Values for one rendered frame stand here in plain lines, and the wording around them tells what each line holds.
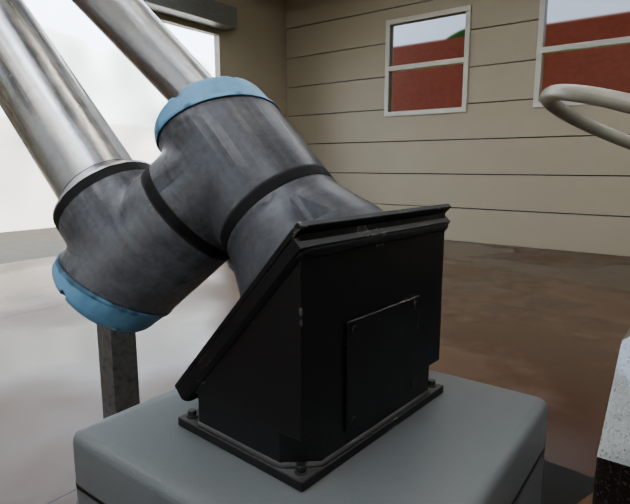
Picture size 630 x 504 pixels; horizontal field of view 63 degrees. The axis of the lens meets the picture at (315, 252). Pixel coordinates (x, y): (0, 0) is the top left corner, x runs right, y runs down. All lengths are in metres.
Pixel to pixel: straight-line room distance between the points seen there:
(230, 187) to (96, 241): 0.18
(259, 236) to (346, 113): 8.48
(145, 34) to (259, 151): 0.42
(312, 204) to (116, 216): 0.24
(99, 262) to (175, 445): 0.23
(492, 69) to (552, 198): 1.96
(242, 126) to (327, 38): 8.82
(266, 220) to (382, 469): 0.26
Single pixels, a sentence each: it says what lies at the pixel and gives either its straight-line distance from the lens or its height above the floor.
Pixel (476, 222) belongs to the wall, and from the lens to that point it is 7.95.
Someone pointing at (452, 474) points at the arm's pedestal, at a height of 0.85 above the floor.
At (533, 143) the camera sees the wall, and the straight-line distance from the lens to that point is 7.70.
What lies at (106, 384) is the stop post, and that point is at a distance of 1.68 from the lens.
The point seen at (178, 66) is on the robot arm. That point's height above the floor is 1.29.
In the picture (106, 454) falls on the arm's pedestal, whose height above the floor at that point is 0.85.
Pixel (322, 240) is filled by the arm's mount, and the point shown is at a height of 1.07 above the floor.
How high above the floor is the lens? 1.13
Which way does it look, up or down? 10 degrees down
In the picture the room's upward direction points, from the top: straight up
